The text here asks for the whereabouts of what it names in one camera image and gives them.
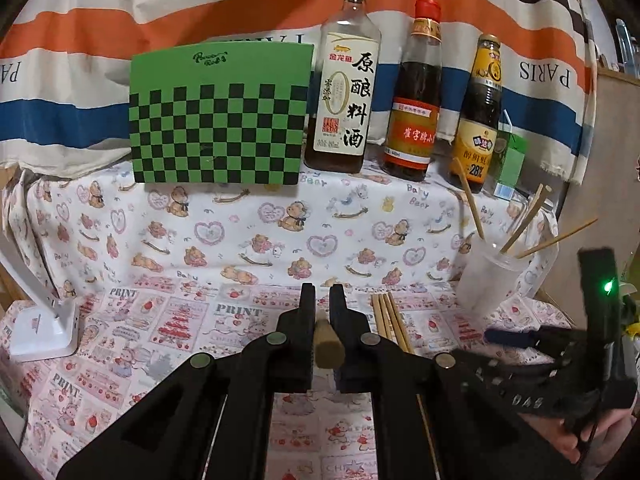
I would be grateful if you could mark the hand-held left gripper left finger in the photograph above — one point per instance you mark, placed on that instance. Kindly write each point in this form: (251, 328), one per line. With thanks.
(305, 340)

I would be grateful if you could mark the green checkered box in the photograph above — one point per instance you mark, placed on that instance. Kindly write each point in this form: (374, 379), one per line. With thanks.
(220, 125)

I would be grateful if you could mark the wooden cabinet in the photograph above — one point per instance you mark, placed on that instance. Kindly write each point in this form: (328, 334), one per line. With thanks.
(600, 160)

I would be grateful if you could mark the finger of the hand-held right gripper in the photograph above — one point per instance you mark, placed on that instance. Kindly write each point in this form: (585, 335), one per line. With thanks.
(505, 336)

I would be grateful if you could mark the white desk lamp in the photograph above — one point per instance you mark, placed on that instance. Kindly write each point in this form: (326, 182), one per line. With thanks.
(45, 330)

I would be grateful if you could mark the red cap sauce bottle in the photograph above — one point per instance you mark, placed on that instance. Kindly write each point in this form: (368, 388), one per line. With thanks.
(412, 90)

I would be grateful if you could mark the striped cloth backdrop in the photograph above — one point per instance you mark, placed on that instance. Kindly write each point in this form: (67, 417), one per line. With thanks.
(150, 20)

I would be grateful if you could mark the pink printed tablecloth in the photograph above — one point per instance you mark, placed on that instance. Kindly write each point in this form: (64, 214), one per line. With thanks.
(150, 330)

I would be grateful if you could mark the clear cooking wine bottle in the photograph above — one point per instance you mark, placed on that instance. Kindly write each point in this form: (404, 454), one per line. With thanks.
(345, 110)

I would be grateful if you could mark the yellow label dark sauce bottle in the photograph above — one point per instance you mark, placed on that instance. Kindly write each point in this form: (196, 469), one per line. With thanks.
(475, 110)

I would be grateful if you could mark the translucent plastic cup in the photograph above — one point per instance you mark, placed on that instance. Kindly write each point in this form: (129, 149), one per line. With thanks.
(487, 285)

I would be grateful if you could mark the single wooden chopstick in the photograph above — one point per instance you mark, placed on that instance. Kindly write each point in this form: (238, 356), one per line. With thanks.
(329, 347)

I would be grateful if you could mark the green drink carton with straw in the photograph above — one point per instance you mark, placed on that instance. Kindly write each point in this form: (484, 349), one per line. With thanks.
(510, 160)

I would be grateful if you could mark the bear print white cloth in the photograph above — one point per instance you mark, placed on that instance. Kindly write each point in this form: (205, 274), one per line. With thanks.
(250, 230)

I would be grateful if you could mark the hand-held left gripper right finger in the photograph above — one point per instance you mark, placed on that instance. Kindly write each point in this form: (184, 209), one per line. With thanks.
(339, 340)

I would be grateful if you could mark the clear plastic bottle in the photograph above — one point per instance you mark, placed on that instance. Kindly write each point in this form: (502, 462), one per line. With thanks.
(622, 42)
(635, 52)

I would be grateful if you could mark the person's right hand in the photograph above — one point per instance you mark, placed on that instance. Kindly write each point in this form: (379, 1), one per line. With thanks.
(615, 425)

